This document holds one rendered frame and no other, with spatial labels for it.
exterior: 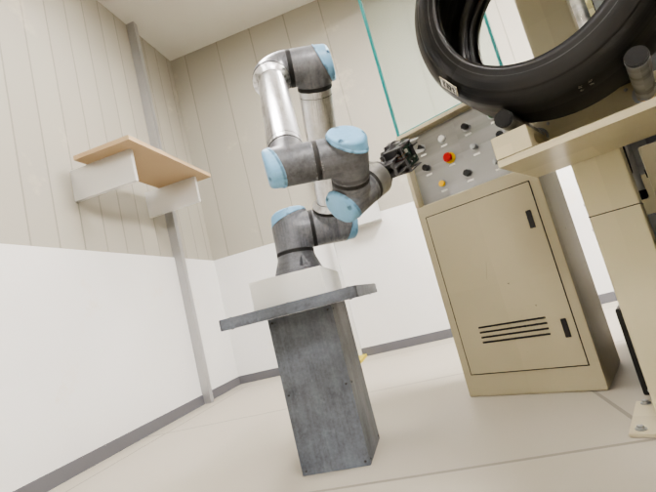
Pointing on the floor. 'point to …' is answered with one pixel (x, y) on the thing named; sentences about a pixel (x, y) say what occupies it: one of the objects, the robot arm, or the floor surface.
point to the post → (609, 203)
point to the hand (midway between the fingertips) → (412, 144)
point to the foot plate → (643, 420)
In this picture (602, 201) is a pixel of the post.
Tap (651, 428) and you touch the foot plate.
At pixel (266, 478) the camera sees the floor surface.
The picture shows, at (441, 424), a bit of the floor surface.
